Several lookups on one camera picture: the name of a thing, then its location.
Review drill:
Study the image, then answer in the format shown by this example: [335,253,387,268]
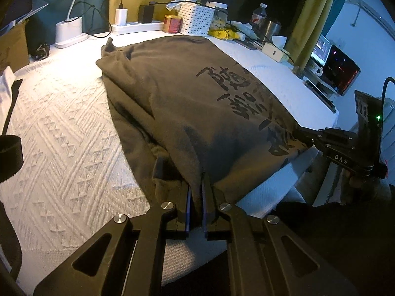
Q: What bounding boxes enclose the black strap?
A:
[0,135,24,183]

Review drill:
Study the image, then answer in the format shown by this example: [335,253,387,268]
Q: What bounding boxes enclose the black lamp cable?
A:
[72,0,124,39]

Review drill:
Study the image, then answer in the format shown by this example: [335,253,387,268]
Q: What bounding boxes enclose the brown printed t-shirt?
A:
[96,35,309,205]

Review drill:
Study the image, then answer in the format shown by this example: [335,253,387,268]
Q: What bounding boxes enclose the clear plastic bottle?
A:
[251,3,268,31]

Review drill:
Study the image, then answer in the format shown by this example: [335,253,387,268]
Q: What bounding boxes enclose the white mug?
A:
[308,61,324,77]

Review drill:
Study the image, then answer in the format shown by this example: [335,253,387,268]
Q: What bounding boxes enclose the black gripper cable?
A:
[381,77,395,121]

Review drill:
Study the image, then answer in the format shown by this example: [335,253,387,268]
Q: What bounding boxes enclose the crumpled plastic bag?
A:
[230,21,257,37]

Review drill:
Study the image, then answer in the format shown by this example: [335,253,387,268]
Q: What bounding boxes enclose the white air conditioner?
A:
[344,0,395,28]

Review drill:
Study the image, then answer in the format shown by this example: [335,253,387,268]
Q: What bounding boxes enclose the person's right hand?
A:
[348,175,372,191]

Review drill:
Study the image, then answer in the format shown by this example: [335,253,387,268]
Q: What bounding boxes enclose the smartphone in clear case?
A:
[305,79,336,113]

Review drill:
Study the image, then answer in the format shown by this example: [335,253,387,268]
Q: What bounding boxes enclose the tissue box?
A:
[262,35,292,62]

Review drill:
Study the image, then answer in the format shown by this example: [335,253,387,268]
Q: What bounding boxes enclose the small black tangled item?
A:
[32,44,50,60]

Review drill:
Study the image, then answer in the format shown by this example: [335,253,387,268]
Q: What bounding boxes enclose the black computer case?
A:
[325,45,361,96]

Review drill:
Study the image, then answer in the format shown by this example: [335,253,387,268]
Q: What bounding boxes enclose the white perforated basket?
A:
[178,2,216,36]

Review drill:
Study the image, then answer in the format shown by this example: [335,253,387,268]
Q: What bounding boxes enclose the yellow snack packet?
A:
[208,28,244,41]

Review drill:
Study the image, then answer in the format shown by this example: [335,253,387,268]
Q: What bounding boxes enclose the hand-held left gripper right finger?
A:
[201,179,360,296]

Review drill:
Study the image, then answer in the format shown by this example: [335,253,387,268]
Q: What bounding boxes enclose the teal curtain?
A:
[31,0,121,56]
[327,0,355,40]

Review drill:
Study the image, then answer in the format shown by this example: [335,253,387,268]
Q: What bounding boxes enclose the clear jar with white lid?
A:
[213,2,230,28]

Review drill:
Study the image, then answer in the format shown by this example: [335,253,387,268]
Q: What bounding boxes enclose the cardboard box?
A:
[0,20,30,71]

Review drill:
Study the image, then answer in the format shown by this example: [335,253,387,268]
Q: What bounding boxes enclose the steel tumbler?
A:
[262,20,282,42]

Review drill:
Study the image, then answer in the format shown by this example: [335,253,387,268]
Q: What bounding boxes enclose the person's dark clothing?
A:
[160,188,395,296]

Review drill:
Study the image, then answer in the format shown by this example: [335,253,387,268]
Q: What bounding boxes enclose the white power strip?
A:
[112,21,164,35]

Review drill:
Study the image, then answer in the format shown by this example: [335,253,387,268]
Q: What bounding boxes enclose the red tin can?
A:
[162,15,182,34]

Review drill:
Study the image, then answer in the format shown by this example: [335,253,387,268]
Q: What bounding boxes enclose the white desk lamp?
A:
[55,0,90,49]

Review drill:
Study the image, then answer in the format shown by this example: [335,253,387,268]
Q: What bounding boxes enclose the black charger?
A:
[138,4,154,23]

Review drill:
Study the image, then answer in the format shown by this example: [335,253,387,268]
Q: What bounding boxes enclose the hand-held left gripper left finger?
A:
[33,180,193,296]

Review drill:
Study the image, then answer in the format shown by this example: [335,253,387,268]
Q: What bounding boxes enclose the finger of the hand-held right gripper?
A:
[305,140,340,158]
[293,126,358,144]

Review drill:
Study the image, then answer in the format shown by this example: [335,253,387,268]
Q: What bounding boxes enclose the computer monitor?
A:
[310,34,333,67]

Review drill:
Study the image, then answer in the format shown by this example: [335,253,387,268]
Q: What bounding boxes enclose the white garment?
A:
[0,66,23,136]

